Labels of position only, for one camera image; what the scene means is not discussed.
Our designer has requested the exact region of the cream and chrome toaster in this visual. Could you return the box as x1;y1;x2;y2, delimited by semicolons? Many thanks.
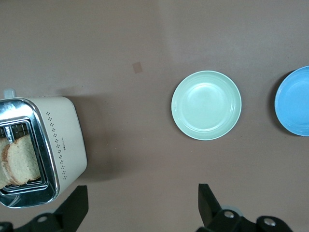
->
0;88;88;209

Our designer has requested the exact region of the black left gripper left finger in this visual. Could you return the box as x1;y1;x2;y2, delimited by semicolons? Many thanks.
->
0;185;89;232

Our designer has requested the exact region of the blue plate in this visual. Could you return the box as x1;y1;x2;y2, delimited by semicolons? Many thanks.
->
274;65;309;137

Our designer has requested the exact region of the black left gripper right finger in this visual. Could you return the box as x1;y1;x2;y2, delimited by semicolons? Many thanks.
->
197;183;294;232

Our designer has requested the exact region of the white bread slice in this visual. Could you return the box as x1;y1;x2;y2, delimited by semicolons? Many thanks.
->
0;137;13;189
6;135;42;186

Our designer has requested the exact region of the pale green plate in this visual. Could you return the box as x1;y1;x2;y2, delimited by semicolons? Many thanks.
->
171;70;242;141

